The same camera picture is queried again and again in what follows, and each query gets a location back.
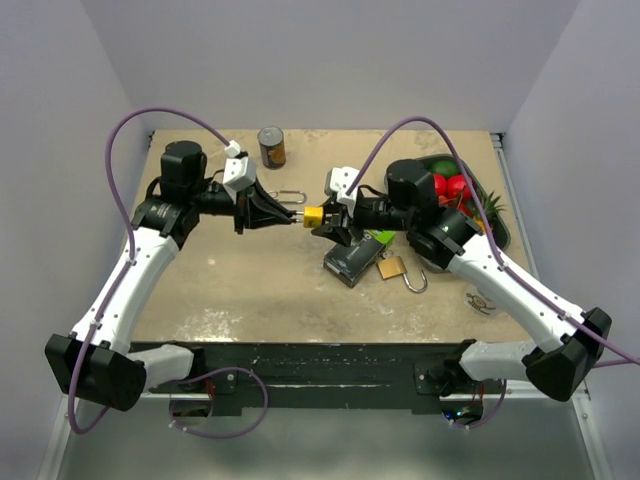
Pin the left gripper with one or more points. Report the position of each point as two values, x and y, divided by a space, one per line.
241 209

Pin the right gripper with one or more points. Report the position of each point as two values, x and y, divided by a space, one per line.
339 233

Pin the yellow padlock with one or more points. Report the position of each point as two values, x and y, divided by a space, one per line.
310 217

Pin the long shackle brass padlock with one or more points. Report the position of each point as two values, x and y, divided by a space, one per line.
288 197

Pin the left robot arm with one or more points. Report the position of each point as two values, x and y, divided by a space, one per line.
94 362

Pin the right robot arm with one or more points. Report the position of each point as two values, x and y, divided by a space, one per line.
562 348

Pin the black green razor box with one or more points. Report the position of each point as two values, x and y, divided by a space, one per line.
349 263

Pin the tin can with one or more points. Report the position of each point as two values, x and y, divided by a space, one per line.
272 148

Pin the large brass padlock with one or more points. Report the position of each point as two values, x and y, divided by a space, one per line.
394 266

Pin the red apple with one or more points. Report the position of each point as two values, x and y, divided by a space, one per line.
440 185
458 187

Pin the green lime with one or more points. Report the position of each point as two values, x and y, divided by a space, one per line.
446 168

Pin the small red fruits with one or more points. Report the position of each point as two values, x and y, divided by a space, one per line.
459 203

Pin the white paper cup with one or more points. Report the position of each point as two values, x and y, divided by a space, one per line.
478 302

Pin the grey fruit tray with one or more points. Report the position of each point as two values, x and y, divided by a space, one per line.
492 203

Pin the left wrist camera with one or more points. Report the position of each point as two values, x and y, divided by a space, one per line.
239 171

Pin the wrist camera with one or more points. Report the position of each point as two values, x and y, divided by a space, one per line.
338 181
239 171

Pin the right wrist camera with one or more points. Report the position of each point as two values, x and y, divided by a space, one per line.
338 181

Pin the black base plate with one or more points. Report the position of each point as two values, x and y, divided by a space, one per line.
396 376

